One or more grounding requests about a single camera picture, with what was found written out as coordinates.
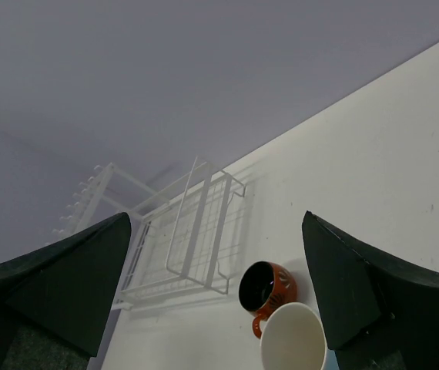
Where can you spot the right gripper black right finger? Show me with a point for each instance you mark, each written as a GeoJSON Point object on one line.
{"type": "Point", "coordinates": [378, 311]}

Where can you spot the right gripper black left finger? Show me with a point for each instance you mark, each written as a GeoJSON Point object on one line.
{"type": "Point", "coordinates": [55, 301]}

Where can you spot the orange mug black interior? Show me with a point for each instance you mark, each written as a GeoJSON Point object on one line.
{"type": "Point", "coordinates": [264, 287]}

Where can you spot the beige paper cup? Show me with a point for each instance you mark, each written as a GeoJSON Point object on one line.
{"type": "Point", "coordinates": [293, 338]}

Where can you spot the white wire dish rack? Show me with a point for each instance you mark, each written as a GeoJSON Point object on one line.
{"type": "Point", "coordinates": [175, 249]}

